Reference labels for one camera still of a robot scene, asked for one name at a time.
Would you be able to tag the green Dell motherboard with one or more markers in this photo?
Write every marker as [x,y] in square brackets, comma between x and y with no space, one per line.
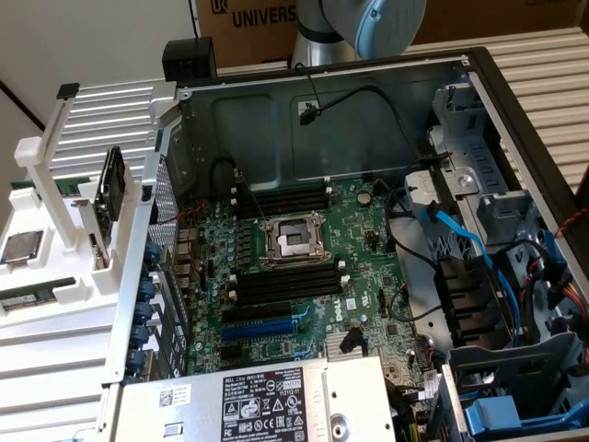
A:
[294,285]

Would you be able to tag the silver power supply unit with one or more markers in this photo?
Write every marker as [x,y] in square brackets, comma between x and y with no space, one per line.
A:
[248,405]

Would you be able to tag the blue plastic disk bracket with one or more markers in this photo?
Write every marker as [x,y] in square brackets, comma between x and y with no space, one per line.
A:
[501,414]

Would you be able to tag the brown Universal Robots cardboard box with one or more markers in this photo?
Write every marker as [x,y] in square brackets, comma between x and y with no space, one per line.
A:
[244,27]

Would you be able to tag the silver CPU chip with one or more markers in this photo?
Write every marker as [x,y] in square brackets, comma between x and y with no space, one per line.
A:
[20,247]

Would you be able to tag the black expansion slot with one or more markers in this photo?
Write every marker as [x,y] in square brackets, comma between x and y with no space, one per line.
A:
[255,313]

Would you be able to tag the silver finned heatsink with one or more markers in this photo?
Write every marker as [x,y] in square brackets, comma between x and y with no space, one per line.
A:
[343,343]

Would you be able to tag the black box device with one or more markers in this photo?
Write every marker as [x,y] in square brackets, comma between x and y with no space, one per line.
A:
[189,59]

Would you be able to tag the white plastic parts rack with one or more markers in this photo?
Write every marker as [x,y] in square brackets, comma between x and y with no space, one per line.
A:
[60,258]

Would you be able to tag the CPU socket with metal frame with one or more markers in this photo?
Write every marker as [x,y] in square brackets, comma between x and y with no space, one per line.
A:
[291,239]

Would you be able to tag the black RAM slot bank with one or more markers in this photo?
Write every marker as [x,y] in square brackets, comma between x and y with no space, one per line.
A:
[280,198]
[287,283]

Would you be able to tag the graphics card with black cooler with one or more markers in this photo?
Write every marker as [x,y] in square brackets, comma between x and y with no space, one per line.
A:
[112,189]

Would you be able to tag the round coin cell battery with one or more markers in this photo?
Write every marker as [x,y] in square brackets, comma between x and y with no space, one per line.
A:
[364,198]

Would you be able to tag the grey metal disk bay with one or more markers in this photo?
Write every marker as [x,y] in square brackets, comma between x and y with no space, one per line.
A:
[478,184]

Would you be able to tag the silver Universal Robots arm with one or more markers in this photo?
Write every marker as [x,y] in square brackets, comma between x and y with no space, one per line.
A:
[322,27]

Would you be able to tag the blue expansion slot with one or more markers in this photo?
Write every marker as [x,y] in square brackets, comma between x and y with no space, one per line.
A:
[257,328]

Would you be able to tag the green RAM stick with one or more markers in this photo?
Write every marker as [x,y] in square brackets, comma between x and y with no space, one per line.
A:
[69,188]
[27,299]

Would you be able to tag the open black PC case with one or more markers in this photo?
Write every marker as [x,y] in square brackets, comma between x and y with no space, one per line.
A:
[285,138]

